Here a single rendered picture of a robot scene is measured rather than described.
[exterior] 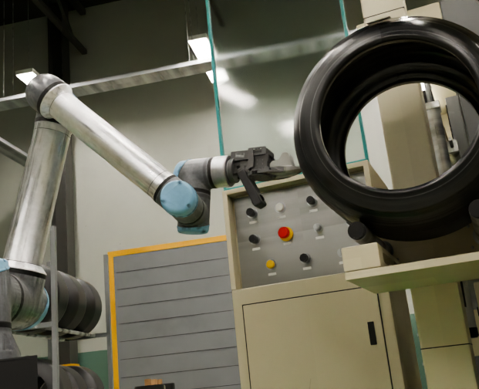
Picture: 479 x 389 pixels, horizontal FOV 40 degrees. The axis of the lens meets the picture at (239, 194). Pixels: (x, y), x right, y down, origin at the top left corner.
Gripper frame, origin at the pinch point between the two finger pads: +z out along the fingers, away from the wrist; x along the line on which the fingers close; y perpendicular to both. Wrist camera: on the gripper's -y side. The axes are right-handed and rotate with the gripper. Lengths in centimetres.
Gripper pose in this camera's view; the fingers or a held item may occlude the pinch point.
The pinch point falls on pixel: (299, 171)
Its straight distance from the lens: 176.7
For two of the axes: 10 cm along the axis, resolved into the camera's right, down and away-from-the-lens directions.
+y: 0.1, -9.7, 2.4
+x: 3.8, 2.2, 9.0
